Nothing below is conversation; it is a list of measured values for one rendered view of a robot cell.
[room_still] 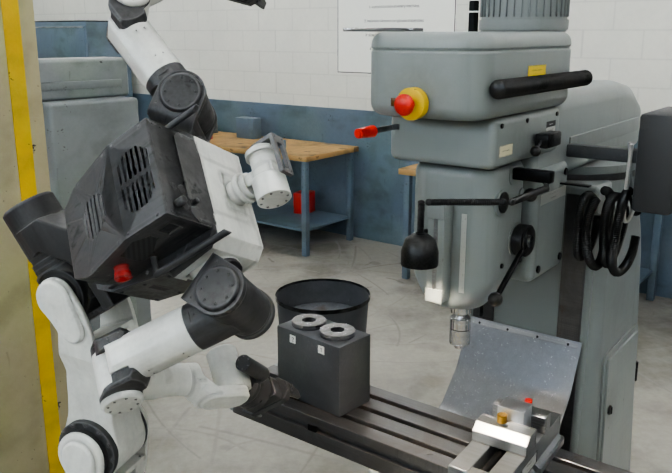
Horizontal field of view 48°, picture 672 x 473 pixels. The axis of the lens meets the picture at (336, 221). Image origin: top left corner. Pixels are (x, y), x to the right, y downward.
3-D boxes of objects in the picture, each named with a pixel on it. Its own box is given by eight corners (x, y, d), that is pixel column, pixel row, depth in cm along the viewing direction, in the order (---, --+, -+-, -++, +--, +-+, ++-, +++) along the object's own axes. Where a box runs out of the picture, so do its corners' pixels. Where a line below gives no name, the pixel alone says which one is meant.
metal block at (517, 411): (522, 438, 163) (523, 413, 162) (496, 430, 167) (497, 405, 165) (530, 428, 167) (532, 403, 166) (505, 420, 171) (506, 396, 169)
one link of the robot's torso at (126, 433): (57, 485, 164) (18, 279, 154) (106, 444, 180) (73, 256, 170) (117, 492, 159) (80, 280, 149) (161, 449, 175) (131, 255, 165)
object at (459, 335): (462, 337, 174) (463, 315, 173) (474, 345, 170) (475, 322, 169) (445, 341, 172) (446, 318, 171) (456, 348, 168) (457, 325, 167)
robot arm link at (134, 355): (79, 405, 132) (190, 350, 129) (68, 340, 139) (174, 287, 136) (116, 419, 142) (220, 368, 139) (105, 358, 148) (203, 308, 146)
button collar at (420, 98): (423, 121, 138) (424, 88, 137) (395, 119, 142) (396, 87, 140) (428, 120, 140) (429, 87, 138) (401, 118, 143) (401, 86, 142)
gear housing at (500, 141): (494, 172, 144) (497, 119, 141) (387, 159, 158) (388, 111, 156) (560, 150, 170) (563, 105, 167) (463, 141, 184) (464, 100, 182)
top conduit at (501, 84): (505, 100, 133) (507, 80, 132) (484, 99, 135) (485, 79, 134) (592, 86, 168) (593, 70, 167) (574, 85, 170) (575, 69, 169)
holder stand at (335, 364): (339, 418, 187) (339, 343, 182) (277, 390, 201) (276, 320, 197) (370, 401, 196) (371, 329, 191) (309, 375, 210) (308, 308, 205)
